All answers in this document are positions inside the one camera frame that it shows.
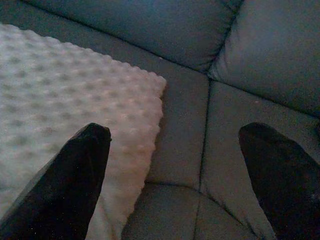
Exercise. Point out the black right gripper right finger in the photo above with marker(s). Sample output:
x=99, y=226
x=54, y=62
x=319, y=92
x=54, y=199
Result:
x=282, y=180

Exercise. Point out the beige dotted pillow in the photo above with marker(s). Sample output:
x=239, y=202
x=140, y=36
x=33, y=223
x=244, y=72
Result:
x=62, y=87

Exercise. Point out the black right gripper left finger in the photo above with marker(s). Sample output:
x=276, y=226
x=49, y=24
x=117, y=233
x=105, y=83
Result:
x=62, y=180

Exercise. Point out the green leather sofa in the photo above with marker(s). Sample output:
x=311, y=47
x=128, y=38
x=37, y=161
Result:
x=225, y=37

